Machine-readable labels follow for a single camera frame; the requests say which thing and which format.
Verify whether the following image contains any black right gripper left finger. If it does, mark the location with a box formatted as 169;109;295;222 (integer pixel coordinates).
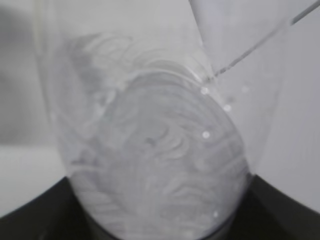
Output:
0;177;105;240

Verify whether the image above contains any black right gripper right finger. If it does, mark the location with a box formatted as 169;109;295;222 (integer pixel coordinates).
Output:
212;175;320;240

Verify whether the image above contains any clear Nongfu Spring water bottle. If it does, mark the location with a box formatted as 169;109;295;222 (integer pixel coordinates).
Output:
33;0;289;240

